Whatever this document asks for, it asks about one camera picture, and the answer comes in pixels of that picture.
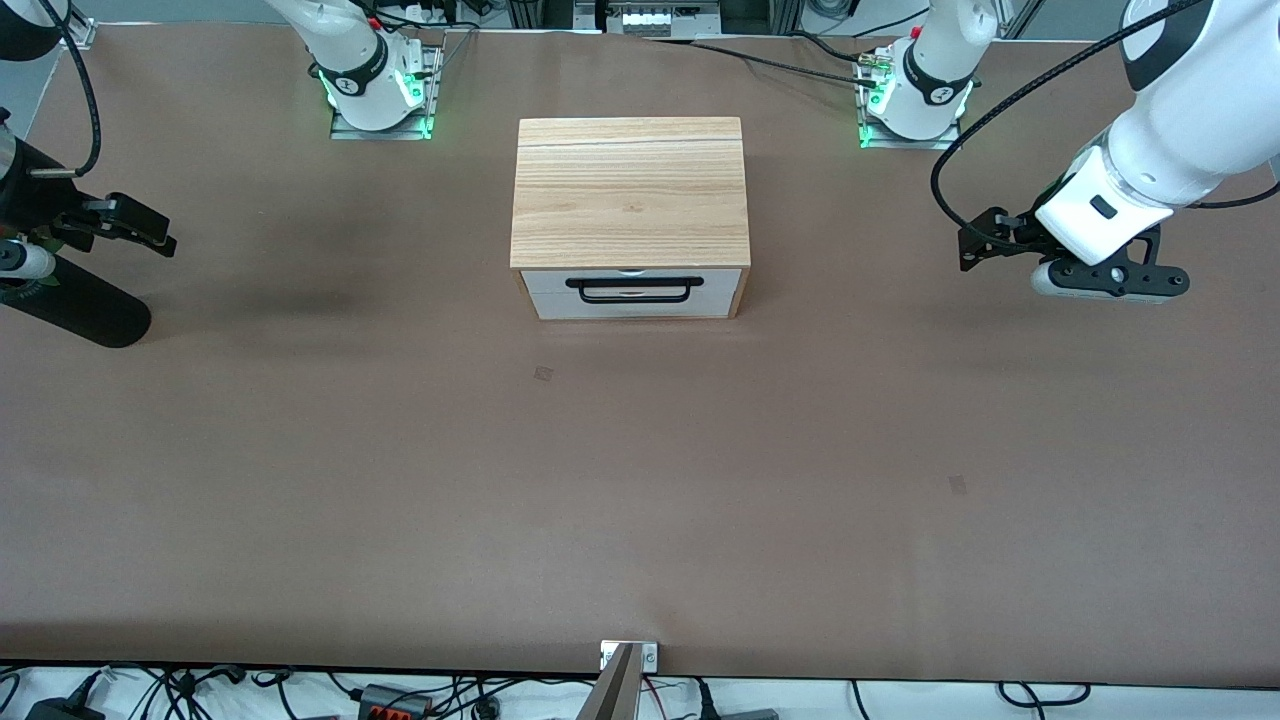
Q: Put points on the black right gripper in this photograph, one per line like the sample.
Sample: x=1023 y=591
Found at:
x=38 y=200

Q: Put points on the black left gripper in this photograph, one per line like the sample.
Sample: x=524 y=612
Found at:
x=1012 y=238

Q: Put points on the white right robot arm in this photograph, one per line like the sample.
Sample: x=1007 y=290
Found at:
x=360 y=90

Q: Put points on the light wooden drawer cabinet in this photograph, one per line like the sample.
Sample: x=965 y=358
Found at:
x=630 y=190

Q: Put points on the black vase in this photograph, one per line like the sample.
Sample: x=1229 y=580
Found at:
x=80 y=305

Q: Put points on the silver control device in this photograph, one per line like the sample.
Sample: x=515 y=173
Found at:
x=645 y=18

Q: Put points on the black power adapter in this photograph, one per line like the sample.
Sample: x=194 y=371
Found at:
x=60 y=708

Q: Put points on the black power plug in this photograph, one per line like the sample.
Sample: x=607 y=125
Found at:
x=705 y=700

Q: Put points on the red and black connector box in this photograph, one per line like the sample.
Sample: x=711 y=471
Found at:
x=395 y=702

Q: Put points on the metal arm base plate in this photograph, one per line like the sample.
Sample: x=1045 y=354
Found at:
x=955 y=135
x=425 y=90

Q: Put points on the aluminium frame corner profile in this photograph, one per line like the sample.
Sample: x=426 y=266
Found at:
x=80 y=32

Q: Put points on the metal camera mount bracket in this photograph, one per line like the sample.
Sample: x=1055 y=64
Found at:
x=625 y=680

